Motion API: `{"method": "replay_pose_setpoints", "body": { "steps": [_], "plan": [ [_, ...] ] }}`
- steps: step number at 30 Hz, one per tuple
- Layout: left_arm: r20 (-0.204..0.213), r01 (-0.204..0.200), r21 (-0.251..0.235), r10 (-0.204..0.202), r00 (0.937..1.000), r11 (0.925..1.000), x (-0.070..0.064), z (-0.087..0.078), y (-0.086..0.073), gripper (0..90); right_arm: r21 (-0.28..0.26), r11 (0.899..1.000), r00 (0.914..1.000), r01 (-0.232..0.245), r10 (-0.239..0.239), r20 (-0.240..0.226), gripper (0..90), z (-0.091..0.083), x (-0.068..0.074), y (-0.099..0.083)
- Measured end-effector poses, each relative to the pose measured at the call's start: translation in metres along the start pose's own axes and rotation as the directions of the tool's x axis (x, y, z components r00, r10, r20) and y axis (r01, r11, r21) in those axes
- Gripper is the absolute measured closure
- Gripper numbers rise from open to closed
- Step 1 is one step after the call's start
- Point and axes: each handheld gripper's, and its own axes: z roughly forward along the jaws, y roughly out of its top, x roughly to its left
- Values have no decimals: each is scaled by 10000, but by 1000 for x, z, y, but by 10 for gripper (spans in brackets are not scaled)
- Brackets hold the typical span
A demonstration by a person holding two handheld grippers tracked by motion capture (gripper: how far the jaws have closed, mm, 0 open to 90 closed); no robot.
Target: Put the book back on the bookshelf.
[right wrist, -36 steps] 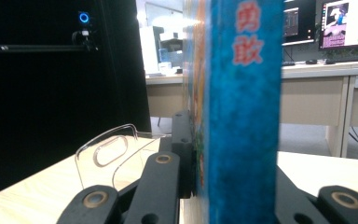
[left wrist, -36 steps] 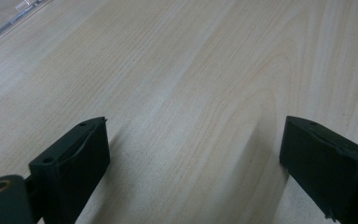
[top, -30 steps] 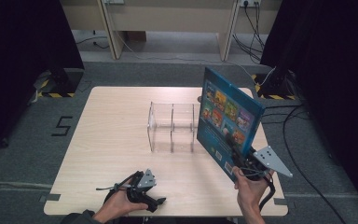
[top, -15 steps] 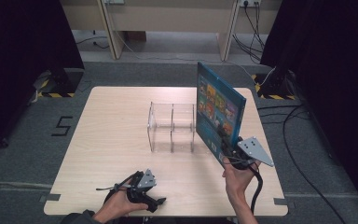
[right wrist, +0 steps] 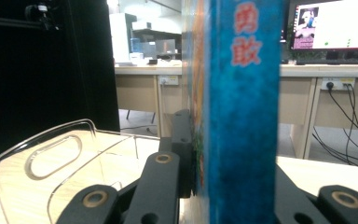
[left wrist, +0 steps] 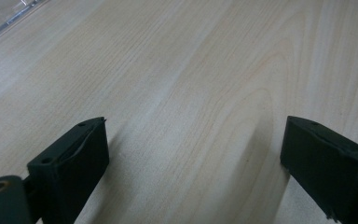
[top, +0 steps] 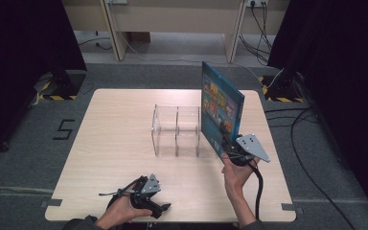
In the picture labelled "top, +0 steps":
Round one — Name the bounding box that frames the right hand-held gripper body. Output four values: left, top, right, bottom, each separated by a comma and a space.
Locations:
223, 133, 271, 168

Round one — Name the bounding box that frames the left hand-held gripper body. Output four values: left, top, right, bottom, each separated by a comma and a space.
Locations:
129, 173, 162, 213

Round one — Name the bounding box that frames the blue children's picture book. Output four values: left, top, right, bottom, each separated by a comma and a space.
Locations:
200, 60, 246, 161

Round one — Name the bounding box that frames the clear acrylic divided organizer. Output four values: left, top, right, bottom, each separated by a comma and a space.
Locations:
150, 103, 220, 158

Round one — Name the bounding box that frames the person's right hand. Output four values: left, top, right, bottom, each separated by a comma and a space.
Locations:
219, 151, 262, 200

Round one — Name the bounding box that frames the person's left hand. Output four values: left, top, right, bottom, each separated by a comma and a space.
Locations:
95, 178, 153, 230

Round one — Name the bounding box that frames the black stand base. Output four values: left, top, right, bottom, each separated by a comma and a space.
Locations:
34, 69, 88, 102
258, 70, 305, 104

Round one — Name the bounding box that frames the grey tape strip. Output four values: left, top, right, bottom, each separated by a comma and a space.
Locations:
281, 202, 304, 215
39, 198, 63, 209

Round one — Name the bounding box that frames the black curtain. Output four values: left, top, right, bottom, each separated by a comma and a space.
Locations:
267, 0, 368, 221
0, 0, 88, 162

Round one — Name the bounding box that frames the beige wooden desk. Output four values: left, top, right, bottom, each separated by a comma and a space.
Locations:
60, 0, 291, 63

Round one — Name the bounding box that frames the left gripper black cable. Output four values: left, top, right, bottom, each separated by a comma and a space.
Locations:
98, 175, 145, 210

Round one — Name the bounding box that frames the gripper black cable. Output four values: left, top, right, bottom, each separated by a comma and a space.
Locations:
247, 161, 265, 222
98, 175, 145, 210

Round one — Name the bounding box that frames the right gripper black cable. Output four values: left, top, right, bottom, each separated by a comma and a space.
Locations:
247, 161, 265, 222

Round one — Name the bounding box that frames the white floor cable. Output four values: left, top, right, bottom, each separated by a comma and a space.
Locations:
116, 30, 284, 89

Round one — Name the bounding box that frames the black hanging cable bundle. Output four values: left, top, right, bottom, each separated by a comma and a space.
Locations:
239, 2, 274, 65

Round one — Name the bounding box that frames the white wall socket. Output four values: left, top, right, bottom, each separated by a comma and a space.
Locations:
246, 0, 269, 9

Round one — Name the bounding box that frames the thin black floor cable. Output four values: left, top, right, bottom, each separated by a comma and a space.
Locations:
78, 31, 113, 52

